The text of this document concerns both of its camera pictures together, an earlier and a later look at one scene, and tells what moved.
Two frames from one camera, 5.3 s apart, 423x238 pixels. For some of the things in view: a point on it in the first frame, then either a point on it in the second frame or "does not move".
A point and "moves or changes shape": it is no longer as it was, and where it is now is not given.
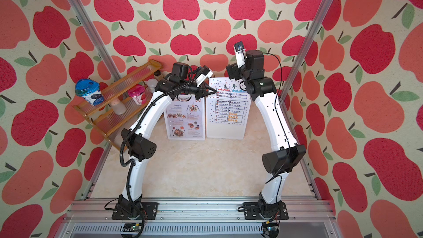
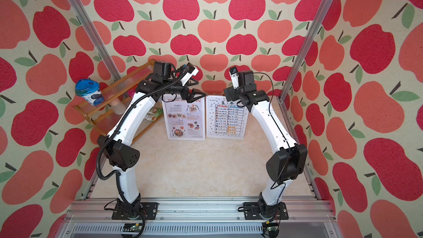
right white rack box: x=227 y=118 does not move
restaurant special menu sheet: x=185 y=119 does not move
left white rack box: x=184 y=119 does not move
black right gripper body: x=234 y=71 -> x=236 y=95
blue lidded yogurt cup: x=90 y=90 does not move
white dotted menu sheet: x=230 y=105 moves or changes shape
